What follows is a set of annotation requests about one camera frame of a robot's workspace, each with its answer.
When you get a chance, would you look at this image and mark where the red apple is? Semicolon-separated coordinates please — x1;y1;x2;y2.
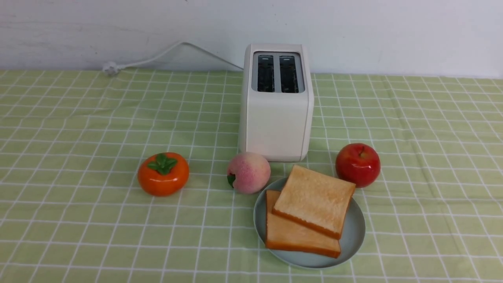
335;143;381;188

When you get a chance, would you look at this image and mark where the pink peach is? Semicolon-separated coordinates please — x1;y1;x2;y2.
227;152;271;195

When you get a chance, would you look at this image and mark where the toast slice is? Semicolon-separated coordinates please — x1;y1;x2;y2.
265;190;341;258
272;165;356;240

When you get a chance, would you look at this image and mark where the light blue plate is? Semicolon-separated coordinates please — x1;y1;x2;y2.
253;177;366;269

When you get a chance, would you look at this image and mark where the green checked tablecloth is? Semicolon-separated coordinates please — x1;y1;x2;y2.
0;70;503;283

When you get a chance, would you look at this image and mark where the white toaster power cord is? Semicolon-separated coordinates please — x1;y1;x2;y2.
102;39;244;76

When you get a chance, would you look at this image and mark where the orange persimmon with green leaf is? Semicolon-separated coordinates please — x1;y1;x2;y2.
137;152;190;197

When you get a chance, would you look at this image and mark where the white two-slot toaster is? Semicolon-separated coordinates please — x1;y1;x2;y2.
238;44;314;162

